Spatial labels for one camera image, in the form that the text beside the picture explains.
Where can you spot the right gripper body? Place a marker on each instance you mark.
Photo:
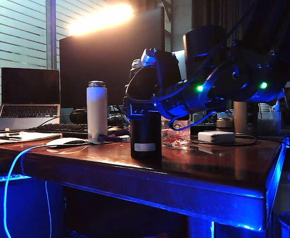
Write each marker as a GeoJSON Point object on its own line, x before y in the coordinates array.
{"type": "Point", "coordinates": [182, 101]}

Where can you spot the white computer mouse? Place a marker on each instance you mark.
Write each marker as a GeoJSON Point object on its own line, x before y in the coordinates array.
{"type": "Point", "coordinates": [65, 141]}

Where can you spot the silver laptop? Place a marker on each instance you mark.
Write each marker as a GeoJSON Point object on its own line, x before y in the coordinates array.
{"type": "Point", "coordinates": [30, 86]}

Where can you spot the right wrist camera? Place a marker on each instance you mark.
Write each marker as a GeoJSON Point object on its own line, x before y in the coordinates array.
{"type": "Point", "coordinates": [148, 58]}

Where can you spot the white paper notepad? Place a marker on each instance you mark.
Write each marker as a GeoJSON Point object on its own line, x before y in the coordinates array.
{"type": "Point", "coordinates": [35, 137]}

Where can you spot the white power adapter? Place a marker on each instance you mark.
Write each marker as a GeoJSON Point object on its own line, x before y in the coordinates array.
{"type": "Point", "coordinates": [216, 137]}

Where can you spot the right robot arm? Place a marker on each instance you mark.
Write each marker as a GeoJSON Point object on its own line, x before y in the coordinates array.
{"type": "Point", "coordinates": [246, 74]}

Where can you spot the white thermos bottle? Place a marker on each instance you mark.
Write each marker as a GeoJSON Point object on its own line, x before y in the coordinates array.
{"type": "Point", "coordinates": [97, 111]}

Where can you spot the translucent plastic container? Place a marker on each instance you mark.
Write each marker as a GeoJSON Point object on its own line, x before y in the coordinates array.
{"type": "Point", "coordinates": [268, 124]}

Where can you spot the white window blind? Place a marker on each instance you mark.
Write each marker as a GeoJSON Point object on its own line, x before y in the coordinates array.
{"type": "Point", "coordinates": [20, 37]}

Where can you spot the dark pen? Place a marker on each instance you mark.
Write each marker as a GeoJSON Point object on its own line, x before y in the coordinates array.
{"type": "Point", "coordinates": [8, 137]}

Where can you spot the large black monitor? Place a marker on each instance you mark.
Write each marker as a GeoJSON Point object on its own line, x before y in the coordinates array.
{"type": "Point", "coordinates": [105, 74]}

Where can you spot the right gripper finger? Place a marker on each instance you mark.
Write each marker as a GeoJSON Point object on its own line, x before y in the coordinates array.
{"type": "Point", "coordinates": [139, 107]}

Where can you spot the silver monitor back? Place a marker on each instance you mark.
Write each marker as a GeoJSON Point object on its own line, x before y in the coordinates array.
{"type": "Point", "coordinates": [183, 67]}

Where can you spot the black thermos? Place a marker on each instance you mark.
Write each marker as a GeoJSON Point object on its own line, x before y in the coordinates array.
{"type": "Point", "coordinates": [146, 134]}

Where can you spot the black computer keyboard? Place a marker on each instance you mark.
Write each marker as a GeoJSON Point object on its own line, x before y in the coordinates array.
{"type": "Point", "coordinates": [60, 129]}

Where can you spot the brown metal tumbler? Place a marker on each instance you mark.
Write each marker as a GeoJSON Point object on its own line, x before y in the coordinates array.
{"type": "Point", "coordinates": [240, 119]}

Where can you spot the black headphones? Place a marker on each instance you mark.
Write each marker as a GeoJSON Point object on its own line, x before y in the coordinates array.
{"type": "Point", "coordinates": [77, 116]}

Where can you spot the printed glass cup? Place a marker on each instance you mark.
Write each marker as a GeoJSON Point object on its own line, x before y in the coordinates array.
{"type": "Point", "coordinates": [175, 141]}

